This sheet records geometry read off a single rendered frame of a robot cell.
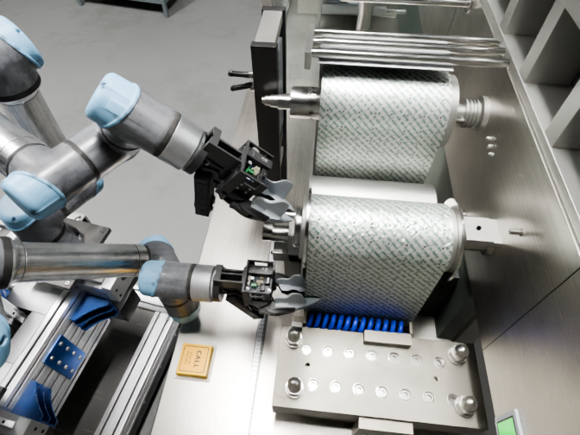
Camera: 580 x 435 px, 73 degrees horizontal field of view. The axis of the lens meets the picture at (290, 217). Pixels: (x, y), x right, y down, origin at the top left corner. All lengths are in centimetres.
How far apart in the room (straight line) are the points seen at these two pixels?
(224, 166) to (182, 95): 263
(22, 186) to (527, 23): 87
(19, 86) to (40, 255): 36
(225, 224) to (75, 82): 267
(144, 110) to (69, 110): 280
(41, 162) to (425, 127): 63
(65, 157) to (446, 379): 78
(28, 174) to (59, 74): 319
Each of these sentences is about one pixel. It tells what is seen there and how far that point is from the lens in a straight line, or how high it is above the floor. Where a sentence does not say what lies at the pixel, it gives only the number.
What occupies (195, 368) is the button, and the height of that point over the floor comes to 92.
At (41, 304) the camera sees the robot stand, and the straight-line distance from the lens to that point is 143.
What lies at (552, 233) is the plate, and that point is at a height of 141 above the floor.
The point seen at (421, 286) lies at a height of 118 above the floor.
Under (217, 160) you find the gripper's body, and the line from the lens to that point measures 62.
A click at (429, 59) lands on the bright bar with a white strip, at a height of 145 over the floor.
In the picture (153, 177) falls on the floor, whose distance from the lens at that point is 264.
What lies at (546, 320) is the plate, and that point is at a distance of 63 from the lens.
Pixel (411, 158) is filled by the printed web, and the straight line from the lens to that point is 84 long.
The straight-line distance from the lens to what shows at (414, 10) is 156.
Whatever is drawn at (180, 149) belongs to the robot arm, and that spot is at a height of 144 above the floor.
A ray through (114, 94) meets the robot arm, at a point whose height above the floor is 152.
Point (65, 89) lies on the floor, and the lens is 363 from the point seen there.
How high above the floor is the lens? 184
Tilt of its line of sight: 53 degrees down
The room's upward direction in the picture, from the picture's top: straight up
